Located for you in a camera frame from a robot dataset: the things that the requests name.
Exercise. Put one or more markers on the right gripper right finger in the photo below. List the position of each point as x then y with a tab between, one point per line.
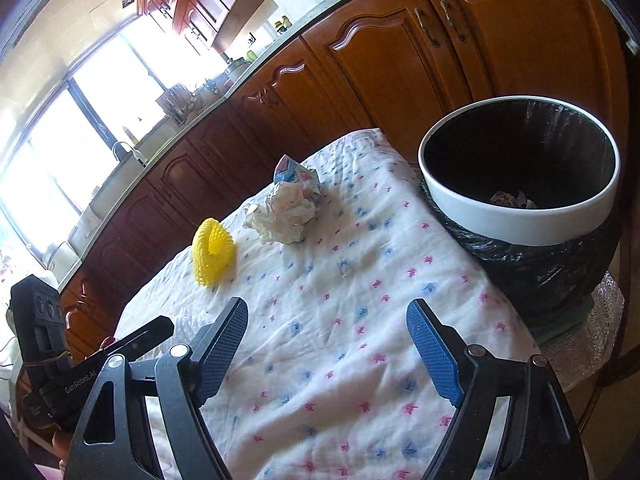
540	438

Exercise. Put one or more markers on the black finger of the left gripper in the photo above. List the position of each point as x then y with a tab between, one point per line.
134	345

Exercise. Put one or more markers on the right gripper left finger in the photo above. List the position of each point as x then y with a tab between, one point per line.
113	438

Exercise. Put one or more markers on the white paper ball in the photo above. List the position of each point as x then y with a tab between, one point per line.
281	216

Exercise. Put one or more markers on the cartoon cat wrapper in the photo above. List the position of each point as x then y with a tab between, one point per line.
504	199

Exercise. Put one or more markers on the chrome kitchen faucet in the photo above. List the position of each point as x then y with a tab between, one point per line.
122	149

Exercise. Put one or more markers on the white rimmed trash bin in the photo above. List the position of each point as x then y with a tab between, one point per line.
561	157

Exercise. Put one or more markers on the wooden kitchen base cabinets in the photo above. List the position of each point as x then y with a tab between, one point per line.
399	65

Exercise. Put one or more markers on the red soda can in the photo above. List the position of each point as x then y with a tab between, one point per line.
107	342

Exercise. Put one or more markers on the yellow foam fruit net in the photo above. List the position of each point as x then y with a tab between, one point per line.
212	252

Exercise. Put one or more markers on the white floral tablecloth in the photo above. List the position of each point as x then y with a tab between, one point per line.
327	383

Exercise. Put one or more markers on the crumpled colourful cartoon wrapper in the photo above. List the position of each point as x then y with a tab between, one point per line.
288	170

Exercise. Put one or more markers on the dish drying rack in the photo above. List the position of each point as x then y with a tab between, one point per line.
177	102

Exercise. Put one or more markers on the grey speckled countertop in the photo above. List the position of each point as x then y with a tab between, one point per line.
128	173

